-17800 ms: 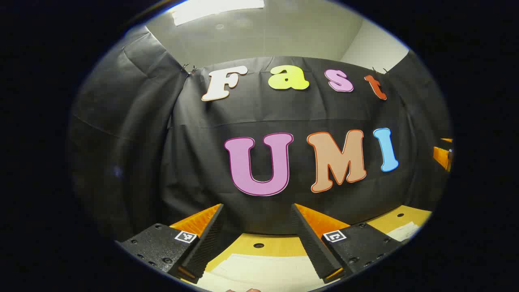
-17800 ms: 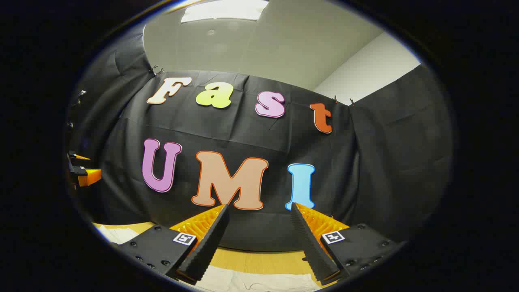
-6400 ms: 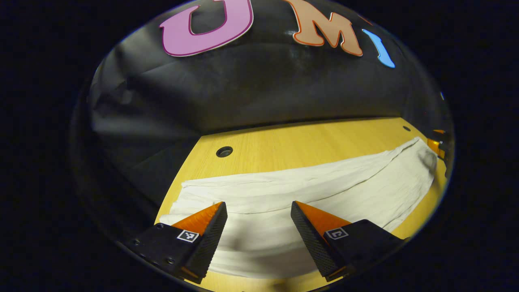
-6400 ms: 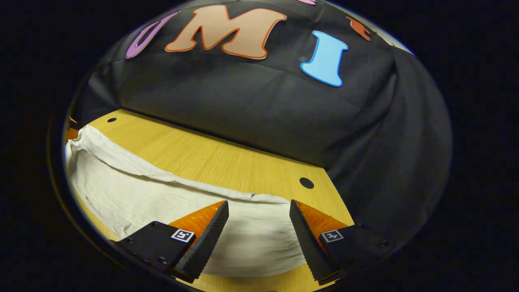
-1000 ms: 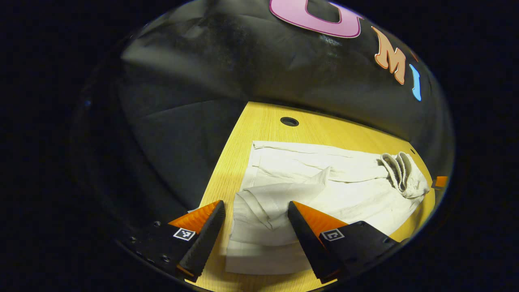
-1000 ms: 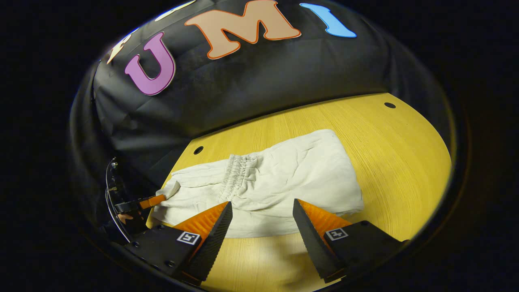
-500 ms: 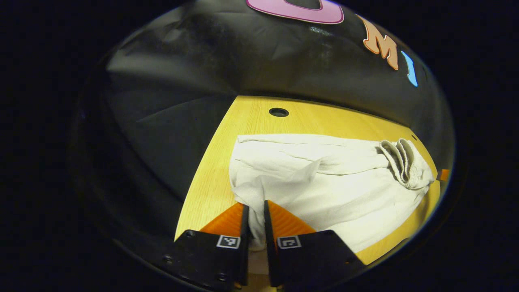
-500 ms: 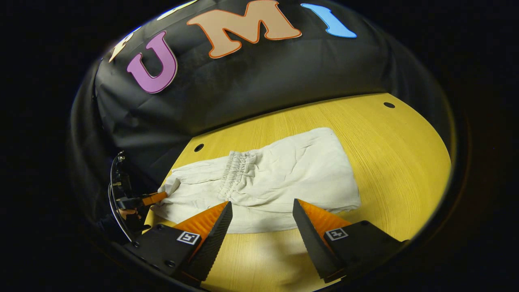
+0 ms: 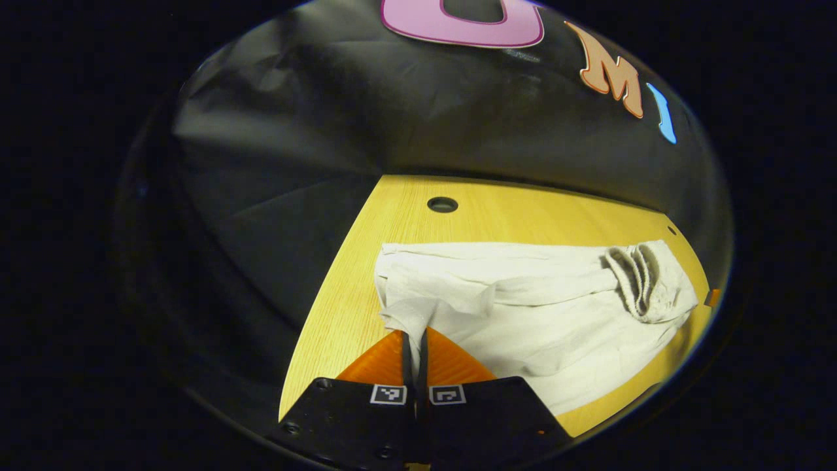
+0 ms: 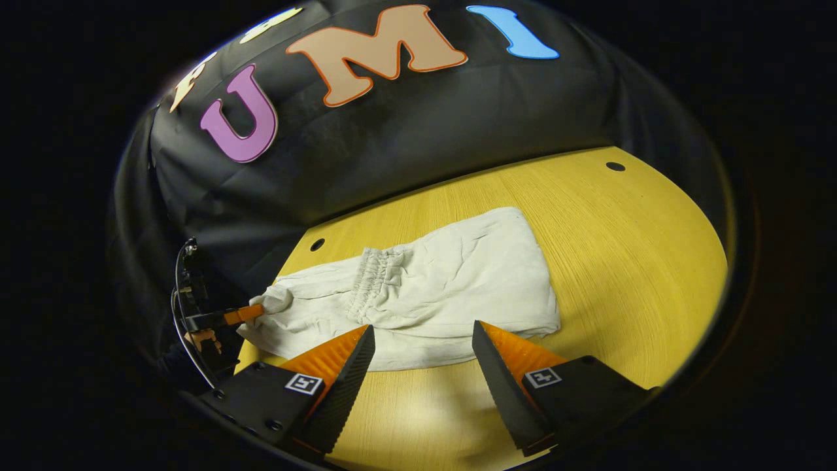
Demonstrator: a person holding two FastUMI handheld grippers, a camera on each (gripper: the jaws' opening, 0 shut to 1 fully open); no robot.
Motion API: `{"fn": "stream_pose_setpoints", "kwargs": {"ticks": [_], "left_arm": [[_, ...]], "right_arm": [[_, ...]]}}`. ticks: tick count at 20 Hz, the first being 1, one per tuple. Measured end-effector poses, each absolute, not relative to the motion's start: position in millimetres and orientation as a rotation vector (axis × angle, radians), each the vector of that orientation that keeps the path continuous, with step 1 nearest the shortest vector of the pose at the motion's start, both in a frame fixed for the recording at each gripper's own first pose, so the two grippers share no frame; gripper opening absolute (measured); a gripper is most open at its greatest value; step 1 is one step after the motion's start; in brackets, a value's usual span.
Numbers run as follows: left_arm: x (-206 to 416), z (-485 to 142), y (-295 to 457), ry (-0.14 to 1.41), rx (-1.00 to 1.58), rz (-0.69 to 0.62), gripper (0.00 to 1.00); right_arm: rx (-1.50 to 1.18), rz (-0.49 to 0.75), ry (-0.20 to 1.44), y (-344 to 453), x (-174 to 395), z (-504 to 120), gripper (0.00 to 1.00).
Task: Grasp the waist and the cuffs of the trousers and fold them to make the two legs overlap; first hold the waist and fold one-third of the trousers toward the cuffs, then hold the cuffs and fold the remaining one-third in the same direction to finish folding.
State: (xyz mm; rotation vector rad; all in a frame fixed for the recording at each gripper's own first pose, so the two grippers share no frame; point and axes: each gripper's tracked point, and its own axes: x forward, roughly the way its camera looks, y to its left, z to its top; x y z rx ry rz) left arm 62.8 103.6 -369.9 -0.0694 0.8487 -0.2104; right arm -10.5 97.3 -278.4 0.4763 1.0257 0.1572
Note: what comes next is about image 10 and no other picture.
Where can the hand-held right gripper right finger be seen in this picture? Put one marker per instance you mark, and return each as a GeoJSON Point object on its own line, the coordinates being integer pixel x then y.
{"type": "Point", "coordinates": [507, 392]}

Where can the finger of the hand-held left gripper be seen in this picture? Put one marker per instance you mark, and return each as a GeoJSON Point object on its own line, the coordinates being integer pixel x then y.
{"type": "Point", "coordinates": [239, 315]}

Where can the black backdrop cloth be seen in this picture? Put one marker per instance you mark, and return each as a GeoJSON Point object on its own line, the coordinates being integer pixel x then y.
{"type": "Point", "coordinates": [425, 131]}

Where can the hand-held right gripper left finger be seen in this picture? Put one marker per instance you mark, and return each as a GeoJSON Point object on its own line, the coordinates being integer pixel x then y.
{"type": "Point", "coordinates": [343, 392]}

